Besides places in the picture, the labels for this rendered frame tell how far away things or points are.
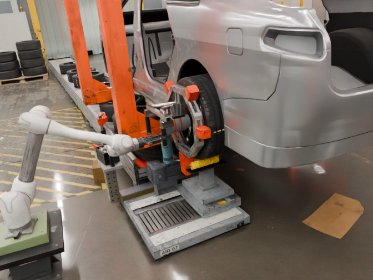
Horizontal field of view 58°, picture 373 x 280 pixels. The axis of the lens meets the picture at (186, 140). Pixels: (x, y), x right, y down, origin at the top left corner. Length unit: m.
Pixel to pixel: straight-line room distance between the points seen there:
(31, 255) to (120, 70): 1.50
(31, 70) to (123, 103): 7.99
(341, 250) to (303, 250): 0.26
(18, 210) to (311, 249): 2.03
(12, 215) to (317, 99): 1.98
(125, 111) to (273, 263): 1.65
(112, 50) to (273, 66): 1.42
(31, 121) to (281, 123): 1.49
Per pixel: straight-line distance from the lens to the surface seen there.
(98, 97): 4.84
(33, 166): 2.58
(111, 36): 2.80
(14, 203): 2.48
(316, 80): 1.84
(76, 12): 4.70
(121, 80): 2.85
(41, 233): 2.50
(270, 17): 1.84
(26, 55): 10.71
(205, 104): 2.38
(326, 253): 2.67
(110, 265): 2.65
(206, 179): 2.87
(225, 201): 2.81
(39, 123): 2.27
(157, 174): 2.96
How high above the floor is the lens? 1.69
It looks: 22 degrees down
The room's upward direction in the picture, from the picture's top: 5 degrees counter-clockwise
